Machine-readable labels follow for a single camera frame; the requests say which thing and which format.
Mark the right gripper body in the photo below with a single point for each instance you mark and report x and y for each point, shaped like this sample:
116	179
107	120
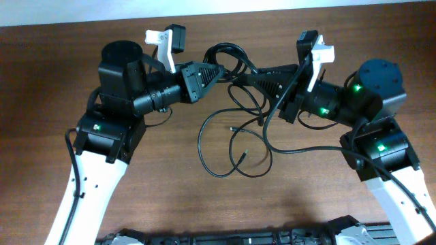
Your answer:
296	103

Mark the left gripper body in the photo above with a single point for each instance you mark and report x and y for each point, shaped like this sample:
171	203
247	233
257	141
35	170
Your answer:
180	93

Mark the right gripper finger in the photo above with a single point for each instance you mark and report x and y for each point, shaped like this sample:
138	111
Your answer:
283	69
271	84

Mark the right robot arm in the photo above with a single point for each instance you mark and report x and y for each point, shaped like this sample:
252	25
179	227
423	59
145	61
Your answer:
375	147

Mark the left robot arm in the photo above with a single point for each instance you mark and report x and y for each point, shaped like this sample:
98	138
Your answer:
132	84

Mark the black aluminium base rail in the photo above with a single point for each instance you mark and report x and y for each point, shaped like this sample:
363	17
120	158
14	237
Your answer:
342	230

